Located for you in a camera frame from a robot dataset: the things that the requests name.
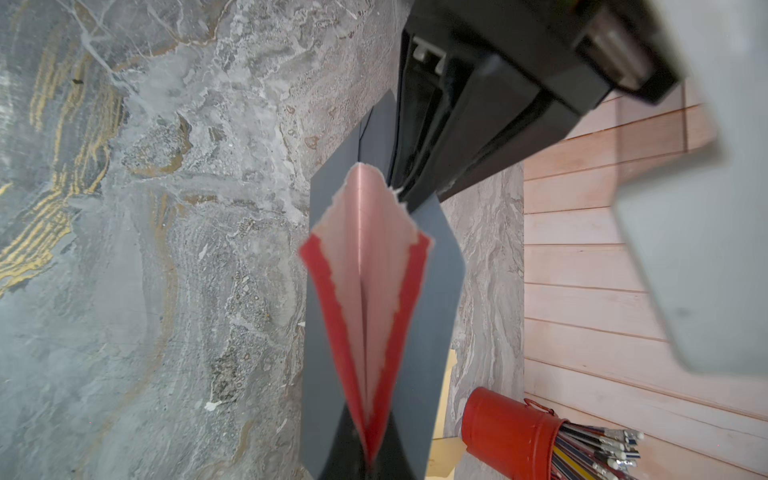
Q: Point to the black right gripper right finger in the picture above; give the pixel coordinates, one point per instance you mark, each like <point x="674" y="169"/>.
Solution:
<point x="391" y="462"/>

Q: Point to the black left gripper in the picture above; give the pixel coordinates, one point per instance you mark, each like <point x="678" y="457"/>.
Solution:
<point x="458" y="103"/>

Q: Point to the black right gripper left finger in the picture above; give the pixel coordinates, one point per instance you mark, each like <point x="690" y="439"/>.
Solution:
<point x="346" y="459"/>

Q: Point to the grey paper envelope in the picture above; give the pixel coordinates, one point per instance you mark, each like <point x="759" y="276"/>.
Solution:
<point x="419" y="383"/>

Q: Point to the red pencil cup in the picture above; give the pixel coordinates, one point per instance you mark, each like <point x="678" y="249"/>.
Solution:
<point x="514" y="438"/>

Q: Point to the yellow envelope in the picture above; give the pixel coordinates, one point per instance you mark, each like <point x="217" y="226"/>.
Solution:
<point x="446" y="452"/>

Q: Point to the bunch of pencils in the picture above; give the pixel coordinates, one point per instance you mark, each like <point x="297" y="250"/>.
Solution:
<point x="584" y="452"/>

